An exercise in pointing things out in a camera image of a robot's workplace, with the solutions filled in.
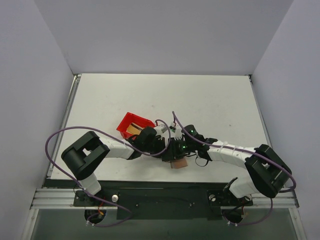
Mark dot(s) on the red plastic bin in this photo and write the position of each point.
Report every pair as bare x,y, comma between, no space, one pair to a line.
128,119

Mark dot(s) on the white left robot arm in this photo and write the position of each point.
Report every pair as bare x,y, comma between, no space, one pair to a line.
85,155

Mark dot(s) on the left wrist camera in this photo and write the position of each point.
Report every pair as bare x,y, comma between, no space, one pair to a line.
161,129

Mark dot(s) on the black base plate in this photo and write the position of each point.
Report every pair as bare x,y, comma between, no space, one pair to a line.
164,200

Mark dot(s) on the gold card in bin upper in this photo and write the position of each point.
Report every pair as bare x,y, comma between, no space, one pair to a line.
134,129

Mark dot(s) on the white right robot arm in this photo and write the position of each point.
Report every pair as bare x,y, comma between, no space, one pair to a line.
267,172

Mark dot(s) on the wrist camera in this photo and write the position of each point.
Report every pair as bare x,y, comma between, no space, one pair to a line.
176,133
161,129

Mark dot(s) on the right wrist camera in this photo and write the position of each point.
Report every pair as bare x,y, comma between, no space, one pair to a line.
176,133

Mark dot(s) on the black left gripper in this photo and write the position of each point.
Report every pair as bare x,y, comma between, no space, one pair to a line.
147,141

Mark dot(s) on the tan leather card holder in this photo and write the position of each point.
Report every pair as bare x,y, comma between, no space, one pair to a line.
179,163

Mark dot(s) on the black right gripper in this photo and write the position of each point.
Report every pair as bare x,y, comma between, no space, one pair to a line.
169,132

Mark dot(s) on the aluminium frame rail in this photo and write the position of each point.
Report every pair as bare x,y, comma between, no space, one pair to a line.
56,199

